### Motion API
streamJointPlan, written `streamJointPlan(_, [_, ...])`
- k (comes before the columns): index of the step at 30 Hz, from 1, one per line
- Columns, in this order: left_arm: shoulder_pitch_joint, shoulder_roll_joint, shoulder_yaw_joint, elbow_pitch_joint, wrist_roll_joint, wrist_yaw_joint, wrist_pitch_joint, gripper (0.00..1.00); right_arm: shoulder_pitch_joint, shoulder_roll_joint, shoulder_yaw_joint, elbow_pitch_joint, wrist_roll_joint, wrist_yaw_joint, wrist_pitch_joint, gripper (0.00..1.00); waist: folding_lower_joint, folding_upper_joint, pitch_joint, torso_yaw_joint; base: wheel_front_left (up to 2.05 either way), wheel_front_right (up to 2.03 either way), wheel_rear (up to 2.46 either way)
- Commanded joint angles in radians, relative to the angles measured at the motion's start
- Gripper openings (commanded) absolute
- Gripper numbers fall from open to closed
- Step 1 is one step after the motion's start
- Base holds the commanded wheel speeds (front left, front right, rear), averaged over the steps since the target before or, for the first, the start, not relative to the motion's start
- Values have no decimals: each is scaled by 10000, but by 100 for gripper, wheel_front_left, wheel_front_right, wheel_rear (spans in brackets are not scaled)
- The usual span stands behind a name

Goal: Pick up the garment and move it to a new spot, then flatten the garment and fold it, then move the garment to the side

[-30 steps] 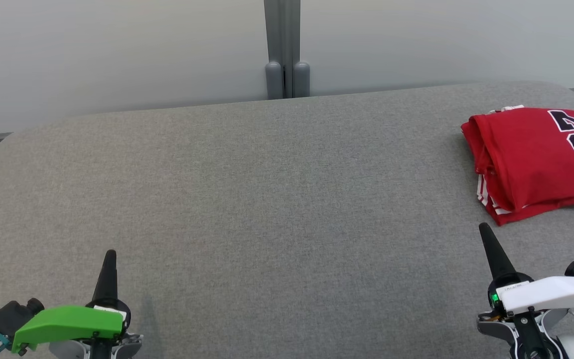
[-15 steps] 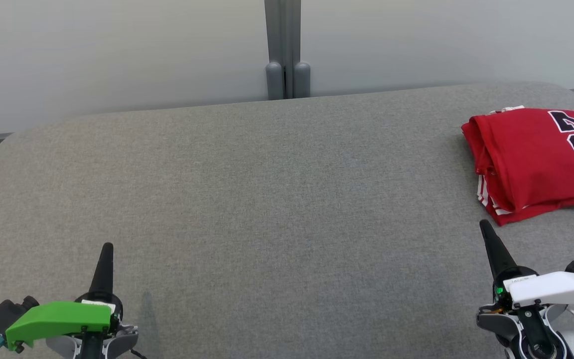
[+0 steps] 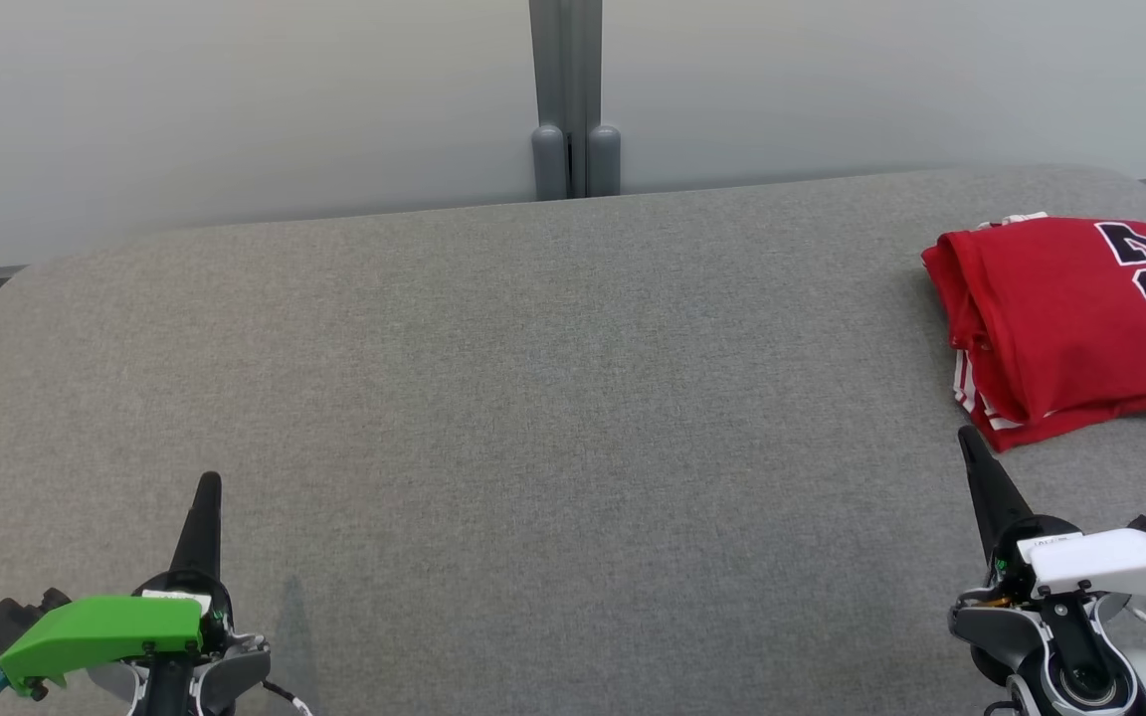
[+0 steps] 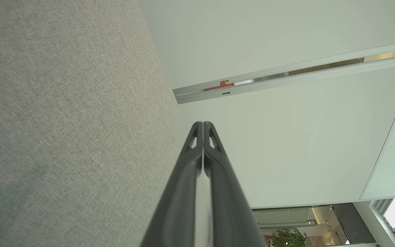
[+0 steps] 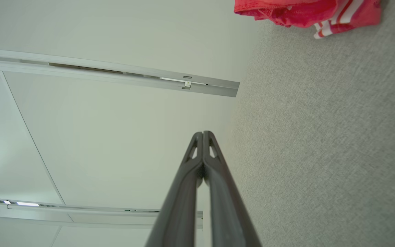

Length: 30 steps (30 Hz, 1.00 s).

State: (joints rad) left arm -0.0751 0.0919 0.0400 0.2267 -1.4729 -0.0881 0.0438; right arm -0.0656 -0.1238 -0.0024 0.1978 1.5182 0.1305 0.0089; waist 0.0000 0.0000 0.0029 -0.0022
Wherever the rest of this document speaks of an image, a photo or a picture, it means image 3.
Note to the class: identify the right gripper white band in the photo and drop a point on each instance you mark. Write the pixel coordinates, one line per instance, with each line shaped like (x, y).
(1120, 562)

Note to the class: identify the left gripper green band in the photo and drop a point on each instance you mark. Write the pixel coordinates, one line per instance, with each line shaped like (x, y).
(105, 626)

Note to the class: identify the red shirt with white sleeves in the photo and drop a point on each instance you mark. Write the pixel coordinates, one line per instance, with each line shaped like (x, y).
(1050, 308)

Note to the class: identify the grey fabric sofa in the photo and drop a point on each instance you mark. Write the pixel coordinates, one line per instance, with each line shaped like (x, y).
(573, 398)

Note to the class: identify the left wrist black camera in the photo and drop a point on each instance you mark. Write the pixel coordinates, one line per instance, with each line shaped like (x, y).
(1, 622)

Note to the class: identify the grey partition post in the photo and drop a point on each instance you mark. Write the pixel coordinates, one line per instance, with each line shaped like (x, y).
(573, 99)

